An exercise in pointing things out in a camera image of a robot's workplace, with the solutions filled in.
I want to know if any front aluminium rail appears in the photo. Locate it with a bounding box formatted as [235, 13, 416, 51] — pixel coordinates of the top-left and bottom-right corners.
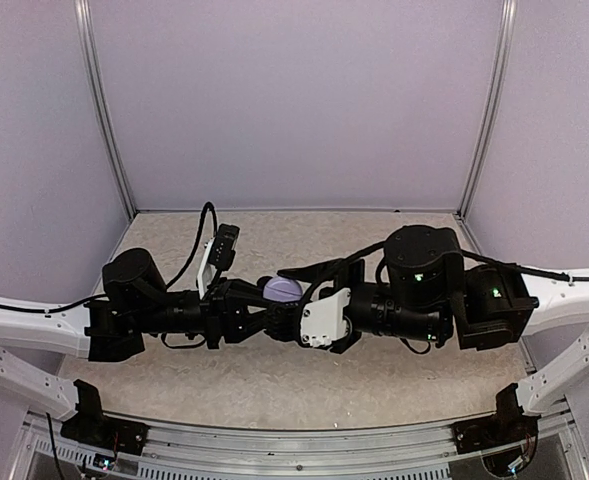
[11, 402, 588, 480]

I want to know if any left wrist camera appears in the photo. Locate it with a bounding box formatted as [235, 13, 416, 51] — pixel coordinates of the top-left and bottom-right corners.
[196, 224, 240, 299]

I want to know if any left aluminium frame post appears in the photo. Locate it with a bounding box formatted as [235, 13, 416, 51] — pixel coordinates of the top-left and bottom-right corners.
[74, 0, 138, 222]

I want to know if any black earbud charging case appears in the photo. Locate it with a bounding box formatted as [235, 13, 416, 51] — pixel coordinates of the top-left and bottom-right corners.
[257, 276, 271, 289]

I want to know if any right aluminium frame post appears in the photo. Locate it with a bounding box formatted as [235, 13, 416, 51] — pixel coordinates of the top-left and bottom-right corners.
[457, 0, 518, 223]

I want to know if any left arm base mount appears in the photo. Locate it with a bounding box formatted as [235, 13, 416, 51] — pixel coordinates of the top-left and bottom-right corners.
[61, 379, 150, 456]

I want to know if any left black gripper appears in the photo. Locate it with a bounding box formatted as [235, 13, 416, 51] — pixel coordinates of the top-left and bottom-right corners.
[134, 277, 280, 350]

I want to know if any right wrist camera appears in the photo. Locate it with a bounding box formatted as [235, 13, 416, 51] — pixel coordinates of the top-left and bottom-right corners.
[268, 287, 353, 351]

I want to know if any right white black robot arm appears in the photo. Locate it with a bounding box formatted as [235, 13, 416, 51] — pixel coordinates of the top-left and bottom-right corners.
[280, 225, 589, 444]

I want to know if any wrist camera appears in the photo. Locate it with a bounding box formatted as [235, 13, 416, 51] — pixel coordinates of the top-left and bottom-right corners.
[196, 224, 240, 299]
[268, 287, 353, 351]

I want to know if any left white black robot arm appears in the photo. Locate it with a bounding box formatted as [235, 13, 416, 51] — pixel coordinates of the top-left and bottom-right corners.
[0, 248, 274, 445]

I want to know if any aluminium frame post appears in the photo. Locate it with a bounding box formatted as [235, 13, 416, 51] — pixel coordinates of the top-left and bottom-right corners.
[74, 0, 138, 222]
[457, 0, 518, 223]

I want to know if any purple round charging case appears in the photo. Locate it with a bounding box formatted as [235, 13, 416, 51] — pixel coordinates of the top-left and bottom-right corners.
[263, 276, 303, 303]

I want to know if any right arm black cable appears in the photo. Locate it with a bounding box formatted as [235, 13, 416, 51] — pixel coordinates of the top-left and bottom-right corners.
[298, 244, 589, 351]

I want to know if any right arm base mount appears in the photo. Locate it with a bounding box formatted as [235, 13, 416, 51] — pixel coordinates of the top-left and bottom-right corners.
[451, 383, 540, 454]

